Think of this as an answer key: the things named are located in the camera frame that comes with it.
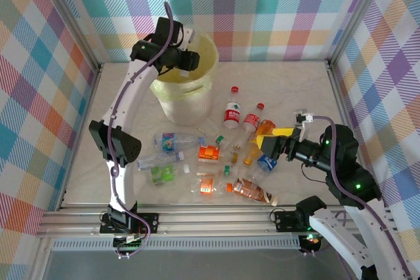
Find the yellow orange juice bottle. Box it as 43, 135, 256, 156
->
243, 119, 277, 166

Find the clear bottle red label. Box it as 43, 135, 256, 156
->
241, 102, 266, 133

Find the clear bottle amber residue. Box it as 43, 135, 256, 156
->
229, 127, 255, 165

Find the brown tea bottle orange cap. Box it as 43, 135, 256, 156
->
225, 177, 280, 208

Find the water bottle red white label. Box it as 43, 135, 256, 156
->
222, 85, 243, 129

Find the clear bottle orange label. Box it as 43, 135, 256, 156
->
191, 176, 227, 196
196, 144, 221, 163

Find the clear bottle colourful blue label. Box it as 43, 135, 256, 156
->
153, 131, 207, 154

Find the clear bottle white cap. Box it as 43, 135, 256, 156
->
136, 151, 186, 172

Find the clear bottle lime green label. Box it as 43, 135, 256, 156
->
149, 163, 192, 186

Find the yellow-green plastic bin liner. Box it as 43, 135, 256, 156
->
149, 30, 220, 102

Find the white plastic bin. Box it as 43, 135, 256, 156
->
149, 30, 220, 127

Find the green circuit board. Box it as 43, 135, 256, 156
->
113, 233, 148, 250
300, 233, 324, 254

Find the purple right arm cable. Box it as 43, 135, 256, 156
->
311, 115, 414, 280

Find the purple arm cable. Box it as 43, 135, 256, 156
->
106, 1, 175, 260
311, 115, 414, 280

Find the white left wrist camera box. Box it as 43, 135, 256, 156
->
178, 26, 197, 48

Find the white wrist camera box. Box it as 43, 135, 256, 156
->
293, 108, 318, 136
178, 26, 197, 48

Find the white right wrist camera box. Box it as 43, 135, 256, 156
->
293, 108, 318, 136

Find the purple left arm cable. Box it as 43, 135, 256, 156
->
106, 1, 175, 260

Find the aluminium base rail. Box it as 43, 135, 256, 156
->
35, 204, 362, 238

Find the aluminium frame post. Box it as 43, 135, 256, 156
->
326, 0, 393, 70
31, 0, 104, 71

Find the grey slotted cable duct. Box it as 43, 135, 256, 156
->
52, 239, 303, 251

